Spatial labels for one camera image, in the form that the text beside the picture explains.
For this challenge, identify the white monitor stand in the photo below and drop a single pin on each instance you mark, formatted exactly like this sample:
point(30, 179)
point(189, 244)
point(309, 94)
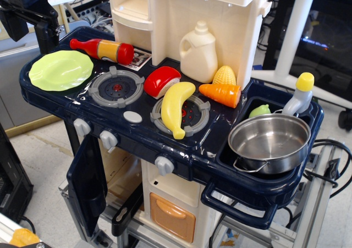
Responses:
point(280, 75)

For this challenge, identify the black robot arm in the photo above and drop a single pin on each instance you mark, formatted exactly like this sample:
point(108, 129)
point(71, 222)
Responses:
point(16, 14)

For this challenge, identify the cream toy kitchen shelf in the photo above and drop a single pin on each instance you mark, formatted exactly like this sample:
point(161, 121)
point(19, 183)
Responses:
point(158, 26)

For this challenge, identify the navy towel bar handle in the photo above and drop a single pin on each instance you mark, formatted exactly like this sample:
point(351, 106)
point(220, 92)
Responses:
point(236, 214)

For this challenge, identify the left grey stove burner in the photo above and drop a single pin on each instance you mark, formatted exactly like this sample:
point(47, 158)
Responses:
point(116, 88)

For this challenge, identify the orange toy carrot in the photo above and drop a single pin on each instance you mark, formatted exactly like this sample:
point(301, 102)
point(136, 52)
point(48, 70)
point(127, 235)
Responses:
point(226, 94)

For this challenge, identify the red toy apple half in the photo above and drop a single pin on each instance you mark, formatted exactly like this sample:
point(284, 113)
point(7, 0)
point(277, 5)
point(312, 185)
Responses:
point(160, 80)

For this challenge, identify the right grey stove burner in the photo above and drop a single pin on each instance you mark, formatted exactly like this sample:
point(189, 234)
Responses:
point(195, 116)

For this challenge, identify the navy toy kitchen counter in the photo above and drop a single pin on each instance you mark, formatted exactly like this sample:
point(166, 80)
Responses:
point(204, 157)

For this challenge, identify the grey stove knob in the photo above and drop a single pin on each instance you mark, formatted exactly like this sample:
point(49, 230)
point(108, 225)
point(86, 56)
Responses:
point(164, 165)
point(109, 140)
point(82, 127)

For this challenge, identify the grey yellow toy faucet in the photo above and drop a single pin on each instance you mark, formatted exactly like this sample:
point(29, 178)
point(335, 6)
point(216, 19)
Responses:
point(302, 96)

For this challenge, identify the red yellow ketchup bottle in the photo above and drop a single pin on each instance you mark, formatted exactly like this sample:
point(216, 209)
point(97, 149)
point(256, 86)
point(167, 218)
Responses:
point(116, 52)

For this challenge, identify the navy oven door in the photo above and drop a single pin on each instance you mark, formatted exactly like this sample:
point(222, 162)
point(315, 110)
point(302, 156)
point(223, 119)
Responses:
point(87, 186)

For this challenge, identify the middle grey stove knob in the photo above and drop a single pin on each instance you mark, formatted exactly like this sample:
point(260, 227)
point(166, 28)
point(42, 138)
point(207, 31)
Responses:
point(109, 140)

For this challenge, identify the grey oval button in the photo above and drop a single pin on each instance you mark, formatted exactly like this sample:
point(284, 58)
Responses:
point(132, 117)

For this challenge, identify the light green plastic plate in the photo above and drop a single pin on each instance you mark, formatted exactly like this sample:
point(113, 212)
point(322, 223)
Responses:
point(61, 70)

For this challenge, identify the yellow toy corn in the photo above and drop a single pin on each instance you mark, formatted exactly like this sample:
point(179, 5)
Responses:
point(225, 75)

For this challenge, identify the grey stove burner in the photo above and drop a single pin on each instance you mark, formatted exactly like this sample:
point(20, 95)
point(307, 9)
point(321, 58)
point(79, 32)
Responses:
point(116, 88)
point(195, 116)

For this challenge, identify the left grey stove knob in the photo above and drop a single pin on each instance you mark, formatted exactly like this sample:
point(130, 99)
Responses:
point(82, 127)

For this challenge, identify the black computer case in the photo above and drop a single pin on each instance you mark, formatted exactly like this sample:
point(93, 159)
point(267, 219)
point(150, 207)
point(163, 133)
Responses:
point(16, 188)

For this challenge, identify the orange toy drawer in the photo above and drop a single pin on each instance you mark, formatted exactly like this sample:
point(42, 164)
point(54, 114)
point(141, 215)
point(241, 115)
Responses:
point(172, 218)

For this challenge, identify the right grey stove knob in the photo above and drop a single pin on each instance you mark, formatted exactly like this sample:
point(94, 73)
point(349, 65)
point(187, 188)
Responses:
point(164, 165)

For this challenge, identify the cream toy detergent jug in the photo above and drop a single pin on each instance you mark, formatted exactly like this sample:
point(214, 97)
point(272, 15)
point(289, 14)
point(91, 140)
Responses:
point(198, 57)

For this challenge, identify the yellow toy banana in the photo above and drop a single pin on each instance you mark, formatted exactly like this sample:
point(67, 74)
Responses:
point(171, 110)

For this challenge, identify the stainless steel pot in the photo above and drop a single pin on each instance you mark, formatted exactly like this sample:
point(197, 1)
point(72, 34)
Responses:
point(269, 143)

